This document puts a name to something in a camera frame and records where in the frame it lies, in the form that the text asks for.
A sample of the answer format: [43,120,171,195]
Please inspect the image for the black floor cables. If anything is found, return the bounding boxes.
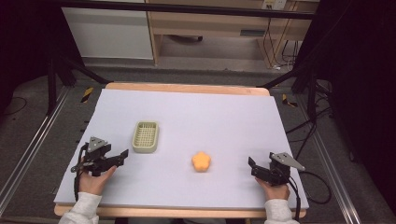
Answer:
[285,79,334,161]

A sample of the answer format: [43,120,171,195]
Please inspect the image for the orange flower-shaped soap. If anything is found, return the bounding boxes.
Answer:
[191,151,213,173]

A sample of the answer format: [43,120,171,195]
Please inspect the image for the black curtain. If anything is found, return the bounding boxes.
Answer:
[295,0,396,216]
[0,0,85,119]

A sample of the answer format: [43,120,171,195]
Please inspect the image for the pale lavender table mat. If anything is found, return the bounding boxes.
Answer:
[53,88,310,210]

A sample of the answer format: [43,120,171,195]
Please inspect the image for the beige slotted soap dish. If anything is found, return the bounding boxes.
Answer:
[132,120,161,154]

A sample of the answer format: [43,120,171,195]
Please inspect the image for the black horizontal frame bar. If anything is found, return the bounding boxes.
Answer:
[55,0,316,21]

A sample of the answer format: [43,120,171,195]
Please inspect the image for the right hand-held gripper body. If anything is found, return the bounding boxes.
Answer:
[263,151,306,188]

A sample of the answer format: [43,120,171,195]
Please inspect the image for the person's left hand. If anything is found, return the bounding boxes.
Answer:
[78,165,118,197]

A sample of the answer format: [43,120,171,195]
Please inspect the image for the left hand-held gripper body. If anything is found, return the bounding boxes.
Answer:
[70,136,121,177]

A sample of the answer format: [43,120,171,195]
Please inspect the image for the light wooden desk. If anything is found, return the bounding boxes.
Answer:
[145,0,316,69]

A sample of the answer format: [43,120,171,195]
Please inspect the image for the metal floor rail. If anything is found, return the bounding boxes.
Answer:
[0,86,72,217]
[296,92,362,224]

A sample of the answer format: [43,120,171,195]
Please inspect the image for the black cables under desk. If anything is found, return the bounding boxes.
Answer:
[262,18,301,69]

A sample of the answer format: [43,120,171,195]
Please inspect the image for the yellow black floor tape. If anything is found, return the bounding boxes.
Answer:
[80,86,94,104]
[281,93,299,108]

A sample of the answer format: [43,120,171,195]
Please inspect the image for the wooden table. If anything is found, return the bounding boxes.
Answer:
[53,81,308,219]

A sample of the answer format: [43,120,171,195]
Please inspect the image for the black metal stand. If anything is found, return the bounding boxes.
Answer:
[256,61,319,123]
[46,55,112,117]

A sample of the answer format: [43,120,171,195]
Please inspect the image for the white power strip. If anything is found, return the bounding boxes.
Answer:
[261,0,288,11]

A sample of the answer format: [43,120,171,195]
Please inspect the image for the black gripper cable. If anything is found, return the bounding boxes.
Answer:
[73,143,91,203]
[287,170,332,222]

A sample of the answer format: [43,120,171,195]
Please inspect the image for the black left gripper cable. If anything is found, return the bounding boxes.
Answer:
[73,143,91,203]

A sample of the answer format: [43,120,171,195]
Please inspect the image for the white cabinet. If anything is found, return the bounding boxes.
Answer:
[61,6,154,61]

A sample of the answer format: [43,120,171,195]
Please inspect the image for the person's right hand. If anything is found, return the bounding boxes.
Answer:
[254,176,291,202]

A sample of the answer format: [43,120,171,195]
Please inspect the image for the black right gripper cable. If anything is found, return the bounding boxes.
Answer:
[287,170,332,222]

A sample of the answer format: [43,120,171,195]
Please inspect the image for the thin black floor cable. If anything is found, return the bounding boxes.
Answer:
[2,96,29,117]

